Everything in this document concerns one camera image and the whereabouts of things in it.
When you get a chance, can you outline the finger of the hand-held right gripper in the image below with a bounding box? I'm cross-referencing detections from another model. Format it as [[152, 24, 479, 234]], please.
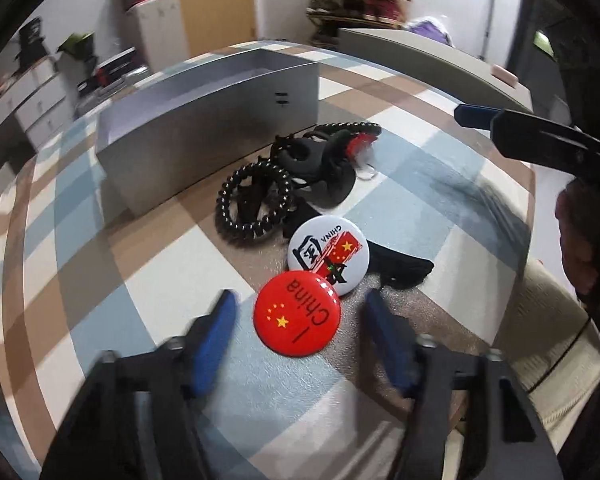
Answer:
[[455, 104, 600, 181]]

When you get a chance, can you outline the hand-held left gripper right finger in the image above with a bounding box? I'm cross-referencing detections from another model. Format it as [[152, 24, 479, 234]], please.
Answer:
[[364, 290, 563, 480]]

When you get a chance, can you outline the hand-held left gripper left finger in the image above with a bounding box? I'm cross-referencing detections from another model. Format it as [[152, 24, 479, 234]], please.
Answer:
[[40, 289, 238, 480]]

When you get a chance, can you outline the red round badge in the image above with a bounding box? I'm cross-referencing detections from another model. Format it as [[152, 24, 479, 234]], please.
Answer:
[[253, 270, 342, 358]]

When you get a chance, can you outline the thin black spiral hair tie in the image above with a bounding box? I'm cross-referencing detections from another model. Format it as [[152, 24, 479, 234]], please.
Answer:
[[305, 121, 383, 145]]

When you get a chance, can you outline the red hair clip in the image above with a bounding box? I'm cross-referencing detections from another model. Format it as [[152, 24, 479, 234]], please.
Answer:
[[346, 132, 382, 181]]

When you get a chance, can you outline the thick black spiral hair tie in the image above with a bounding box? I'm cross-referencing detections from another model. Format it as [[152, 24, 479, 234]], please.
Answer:
[[215, 160, 297, 245]]

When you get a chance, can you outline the white round badge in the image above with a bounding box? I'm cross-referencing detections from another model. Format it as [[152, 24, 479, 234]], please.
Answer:
[[287, 217, 371, 297]]

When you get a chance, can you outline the black scrunchie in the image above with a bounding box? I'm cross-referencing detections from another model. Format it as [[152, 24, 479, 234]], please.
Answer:
[[307, 157, 362, 208]]

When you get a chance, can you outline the black claw clip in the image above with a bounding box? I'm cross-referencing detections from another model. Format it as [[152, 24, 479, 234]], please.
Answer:
[[272, 132, 343, 188]]

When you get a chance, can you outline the grey storage box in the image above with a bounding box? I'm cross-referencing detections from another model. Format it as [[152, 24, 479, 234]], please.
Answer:
[[96, 50, 321, 217]]

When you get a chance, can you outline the person's right hand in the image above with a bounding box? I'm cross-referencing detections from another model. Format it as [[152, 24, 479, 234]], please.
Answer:
[[555, 180, 600, 296]]

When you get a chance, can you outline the flat black hair clip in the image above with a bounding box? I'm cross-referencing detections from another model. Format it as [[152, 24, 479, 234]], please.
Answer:
[[367, 241, 435, 290]]

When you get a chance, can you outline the purple cloth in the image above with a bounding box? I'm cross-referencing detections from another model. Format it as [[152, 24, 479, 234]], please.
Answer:
[[410, 16, 453, 43]]

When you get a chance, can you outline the checkered tablecloth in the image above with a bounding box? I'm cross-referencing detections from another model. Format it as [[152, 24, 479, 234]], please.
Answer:
[[0, 42, 536, 480]]

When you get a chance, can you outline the beige fabric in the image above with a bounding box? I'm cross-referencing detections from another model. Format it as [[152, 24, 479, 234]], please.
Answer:
[[490, 260, 600, 441]]

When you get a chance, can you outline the wooden door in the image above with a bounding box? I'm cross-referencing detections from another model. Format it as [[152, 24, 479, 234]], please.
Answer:
[[172, 0, 258, 56]]

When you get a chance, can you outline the black box with red print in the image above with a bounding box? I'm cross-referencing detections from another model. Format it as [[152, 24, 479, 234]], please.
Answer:
[[95, 47, 138, 86]]

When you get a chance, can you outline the white drawer desk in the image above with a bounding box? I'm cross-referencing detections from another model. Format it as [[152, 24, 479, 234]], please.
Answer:
[[0, 57, 76, 151]]

